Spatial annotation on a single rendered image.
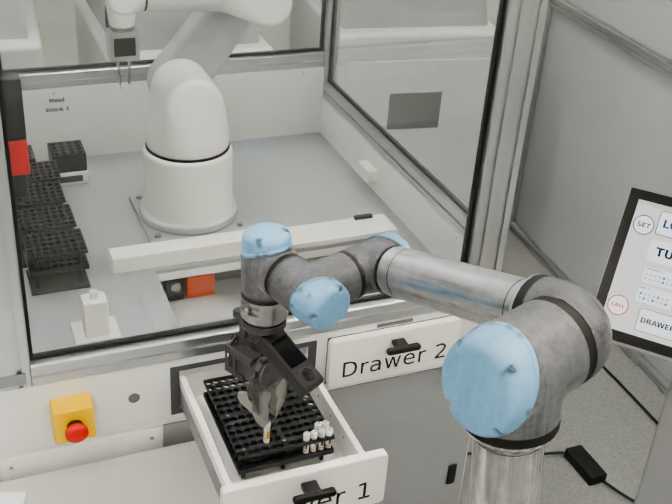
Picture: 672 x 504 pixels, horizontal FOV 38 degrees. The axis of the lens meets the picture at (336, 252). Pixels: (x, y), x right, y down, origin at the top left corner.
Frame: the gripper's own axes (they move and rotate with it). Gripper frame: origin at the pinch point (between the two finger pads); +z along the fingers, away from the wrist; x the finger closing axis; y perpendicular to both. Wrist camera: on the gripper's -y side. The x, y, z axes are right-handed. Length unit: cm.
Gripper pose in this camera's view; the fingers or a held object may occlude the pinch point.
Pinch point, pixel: (270, 420)
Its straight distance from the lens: 164.6
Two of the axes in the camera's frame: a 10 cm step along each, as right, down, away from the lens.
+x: -6.4, 3.6, -6.8
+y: -7.7, -3.7, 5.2
